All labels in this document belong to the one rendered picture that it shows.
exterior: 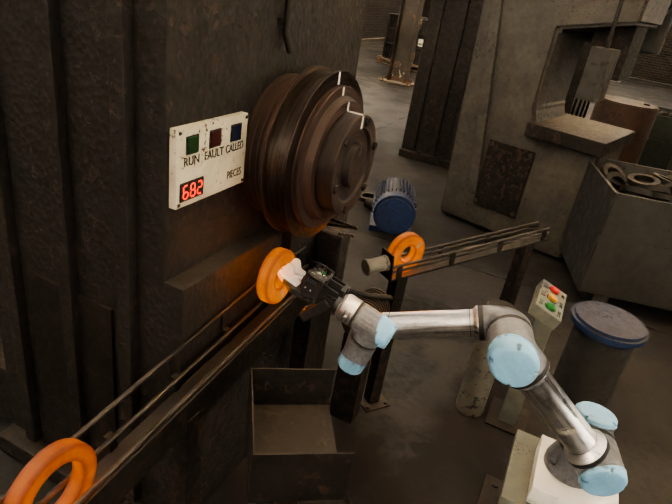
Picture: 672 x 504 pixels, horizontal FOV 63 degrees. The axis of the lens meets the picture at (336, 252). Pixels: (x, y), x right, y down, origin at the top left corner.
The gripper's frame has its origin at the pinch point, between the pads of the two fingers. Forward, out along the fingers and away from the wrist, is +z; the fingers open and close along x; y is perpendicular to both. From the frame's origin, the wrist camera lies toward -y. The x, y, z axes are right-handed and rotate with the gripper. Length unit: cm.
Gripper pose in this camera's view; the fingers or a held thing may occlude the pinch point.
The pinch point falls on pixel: (277, 269)
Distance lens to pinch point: 150.0
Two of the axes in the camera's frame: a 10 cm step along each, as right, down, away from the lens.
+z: -8.2, -5.3, 2.1
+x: -4.4, 3.6, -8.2
